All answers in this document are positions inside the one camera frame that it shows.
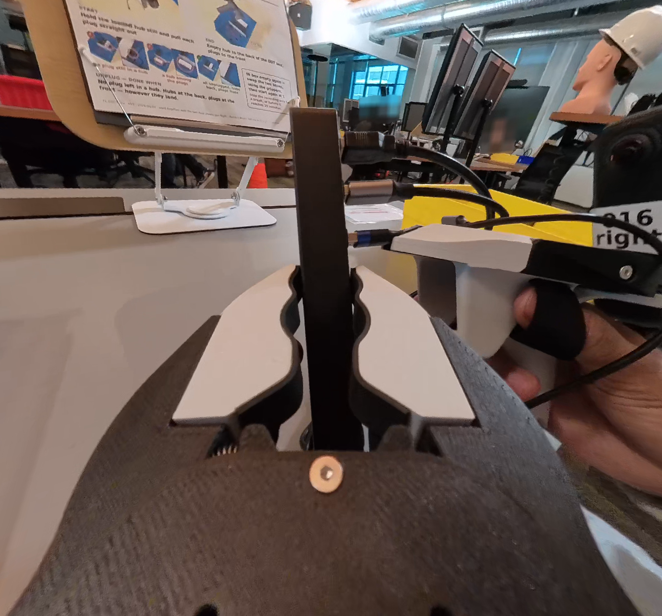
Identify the thick black plug cable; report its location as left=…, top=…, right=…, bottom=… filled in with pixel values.
left=341, top=130, right=496, bottom=202

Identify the thin black cable small plug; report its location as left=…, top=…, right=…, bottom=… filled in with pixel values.
left=441, top=211, right=608, bottom=229

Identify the black computer monitor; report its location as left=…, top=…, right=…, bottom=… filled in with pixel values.
left=421, top=24, right=484, bottom=136
left=455, top=50, right=517, bottom=141

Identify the large dark screen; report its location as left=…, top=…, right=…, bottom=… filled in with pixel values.
left=486, top=86, right=551, bottom=154

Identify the mannequin head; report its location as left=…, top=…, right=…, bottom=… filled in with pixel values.
left=561, top=39, right=629, bottom=115

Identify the red storage bin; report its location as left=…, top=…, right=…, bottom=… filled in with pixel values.
left=0, top=75, right=55, bottom=110

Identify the grey plug braided cable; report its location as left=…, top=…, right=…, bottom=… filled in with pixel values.
left=344, top=179, right=513, bottom=220

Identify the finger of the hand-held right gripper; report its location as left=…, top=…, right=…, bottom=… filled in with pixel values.
left=390, top=224, right=534, bottom=328

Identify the grey desk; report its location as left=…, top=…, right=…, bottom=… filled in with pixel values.
left=0, top=188, right=404, bottom=616

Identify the blue ring plug cable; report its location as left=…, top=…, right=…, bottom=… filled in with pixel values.
left=348, top=231, right=662, bottom=407

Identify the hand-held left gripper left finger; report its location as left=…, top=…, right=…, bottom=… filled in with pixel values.
left=171, top=264, right=306, bottom=440

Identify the printed instruction sheet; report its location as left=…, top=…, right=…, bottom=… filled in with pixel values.
left=52, top=0, right=295, bottom=128

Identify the large yellow storage bin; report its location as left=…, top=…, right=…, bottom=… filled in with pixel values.
left=385, top=187, right=594, bottom=299

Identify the wooden document stand white base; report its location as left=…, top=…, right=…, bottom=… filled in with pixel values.
left=9, top=0, right=307, bottom=235

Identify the person's right hand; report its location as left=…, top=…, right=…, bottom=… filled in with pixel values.
left=487, top=285, right=662, bottom=497

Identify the clear plastic bin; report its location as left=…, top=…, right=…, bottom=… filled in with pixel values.
left=344, top=202, right=404, bottom=236

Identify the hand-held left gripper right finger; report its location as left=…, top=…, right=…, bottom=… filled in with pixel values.
left=351, top=264, right=478, bottom=444

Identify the white hard hat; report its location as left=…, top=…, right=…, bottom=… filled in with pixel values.
left=600, top=6, right=662, bottom=70

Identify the black usb hub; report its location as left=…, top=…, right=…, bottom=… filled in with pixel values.
left=289, top=107, right=369, bottom=452

